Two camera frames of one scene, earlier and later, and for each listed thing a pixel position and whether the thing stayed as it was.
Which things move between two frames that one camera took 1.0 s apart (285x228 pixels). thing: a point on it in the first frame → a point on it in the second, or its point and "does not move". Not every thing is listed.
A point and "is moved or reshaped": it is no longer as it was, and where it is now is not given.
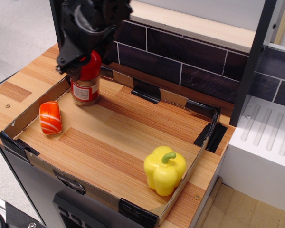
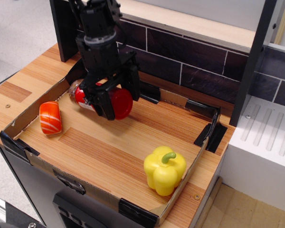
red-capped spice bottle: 86,91 is moved or reshaped
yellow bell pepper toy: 164,169 does not move
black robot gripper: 83,32 → 104,67
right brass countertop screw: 197,197 does not move
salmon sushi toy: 50,118 does not move
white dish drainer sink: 259,160 does not move
